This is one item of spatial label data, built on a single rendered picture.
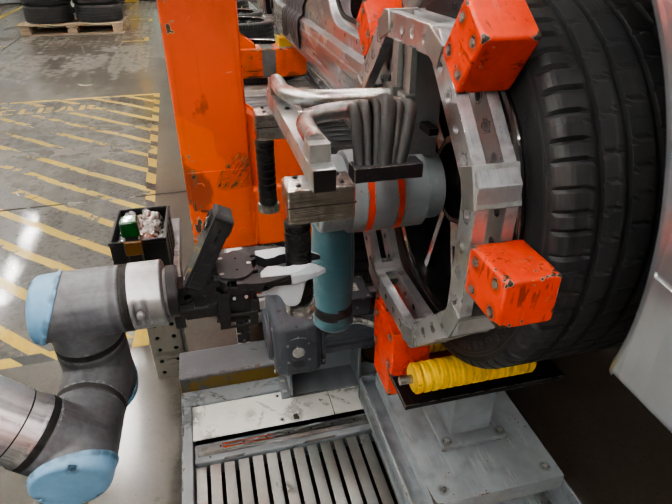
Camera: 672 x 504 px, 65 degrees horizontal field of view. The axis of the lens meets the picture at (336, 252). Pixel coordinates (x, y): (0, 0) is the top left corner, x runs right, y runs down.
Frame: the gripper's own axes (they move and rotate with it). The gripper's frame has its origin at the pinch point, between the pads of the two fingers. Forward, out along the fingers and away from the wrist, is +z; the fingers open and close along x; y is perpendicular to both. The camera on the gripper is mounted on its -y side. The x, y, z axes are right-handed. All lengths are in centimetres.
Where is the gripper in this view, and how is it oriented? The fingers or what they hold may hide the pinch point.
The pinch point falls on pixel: (313, 259)
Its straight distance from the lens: 74.7
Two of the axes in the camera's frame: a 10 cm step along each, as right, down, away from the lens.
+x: 2.4, 4.9, -8.3
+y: 0.0, 8.6, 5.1
